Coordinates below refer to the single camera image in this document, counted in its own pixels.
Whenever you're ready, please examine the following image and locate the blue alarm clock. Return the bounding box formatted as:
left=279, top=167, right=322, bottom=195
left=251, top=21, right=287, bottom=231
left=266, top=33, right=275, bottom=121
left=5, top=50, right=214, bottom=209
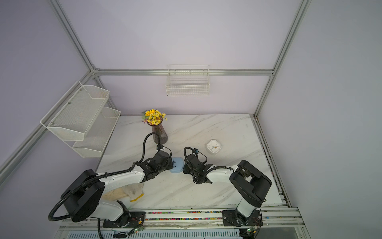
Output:
left=170, top=157, right=185, bottom=173

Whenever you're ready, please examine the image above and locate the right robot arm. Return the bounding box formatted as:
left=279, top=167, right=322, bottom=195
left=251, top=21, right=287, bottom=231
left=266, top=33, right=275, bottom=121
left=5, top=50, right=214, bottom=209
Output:
left=183, top=147, right=272, bottom=219

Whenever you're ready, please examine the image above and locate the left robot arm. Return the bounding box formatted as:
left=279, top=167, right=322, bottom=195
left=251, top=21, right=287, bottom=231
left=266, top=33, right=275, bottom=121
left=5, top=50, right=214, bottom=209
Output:
left=60, top=145, right=173, bottom=227

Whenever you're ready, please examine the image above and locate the dark glass vase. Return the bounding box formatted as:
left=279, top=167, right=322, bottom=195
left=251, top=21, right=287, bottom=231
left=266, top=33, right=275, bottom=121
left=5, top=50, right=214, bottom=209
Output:
left=148, top=119, right=168, bottom=144

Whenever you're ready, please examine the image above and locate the white yellow cloth glove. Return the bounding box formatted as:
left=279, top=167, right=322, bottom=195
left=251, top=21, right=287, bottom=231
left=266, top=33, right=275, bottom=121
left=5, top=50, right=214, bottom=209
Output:
left=102, top=183, right=144, bottom=202

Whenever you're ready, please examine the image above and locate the yellow flower bouquet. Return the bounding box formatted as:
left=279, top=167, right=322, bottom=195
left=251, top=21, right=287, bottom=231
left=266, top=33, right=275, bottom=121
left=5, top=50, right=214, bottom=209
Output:
left=142, top=109, right=167, bottom=126

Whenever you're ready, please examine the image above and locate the lower white mesh shelf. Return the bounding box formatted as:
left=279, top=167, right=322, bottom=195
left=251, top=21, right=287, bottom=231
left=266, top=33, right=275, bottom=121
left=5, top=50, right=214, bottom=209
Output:
left=71, top=107, right=120, bottom=158

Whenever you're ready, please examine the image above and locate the white mesh shelf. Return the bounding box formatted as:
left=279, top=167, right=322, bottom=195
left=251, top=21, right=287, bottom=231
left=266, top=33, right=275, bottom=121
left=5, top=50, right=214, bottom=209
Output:
left=71, top=107, right=120, bottom=158
left=40, top=81, right=109, bottom=141

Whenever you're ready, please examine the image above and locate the upper white mesh shelf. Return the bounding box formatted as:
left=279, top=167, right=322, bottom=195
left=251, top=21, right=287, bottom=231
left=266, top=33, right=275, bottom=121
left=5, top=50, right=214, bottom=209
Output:
left=40, top=81, right=109, bottom=141

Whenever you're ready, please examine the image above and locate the black corrugated cable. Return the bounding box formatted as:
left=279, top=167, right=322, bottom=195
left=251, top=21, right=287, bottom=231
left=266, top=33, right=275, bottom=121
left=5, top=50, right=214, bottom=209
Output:
left=48, top=132, right=162, bottom=222

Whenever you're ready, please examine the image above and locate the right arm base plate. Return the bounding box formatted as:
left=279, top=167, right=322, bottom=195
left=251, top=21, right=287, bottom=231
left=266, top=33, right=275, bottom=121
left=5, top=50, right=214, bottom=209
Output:
left=222, top=210, right=263, bottom=227

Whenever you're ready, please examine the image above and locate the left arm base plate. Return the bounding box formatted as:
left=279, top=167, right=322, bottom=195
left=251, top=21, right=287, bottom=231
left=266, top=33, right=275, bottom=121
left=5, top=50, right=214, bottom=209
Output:
left=102, top=211, right=146, bottom=228

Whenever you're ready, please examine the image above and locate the white wire wall basket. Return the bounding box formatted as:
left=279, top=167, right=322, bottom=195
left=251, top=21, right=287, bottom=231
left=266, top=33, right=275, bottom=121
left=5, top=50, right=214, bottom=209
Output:
left=165, top=64, right=210, bottom=97

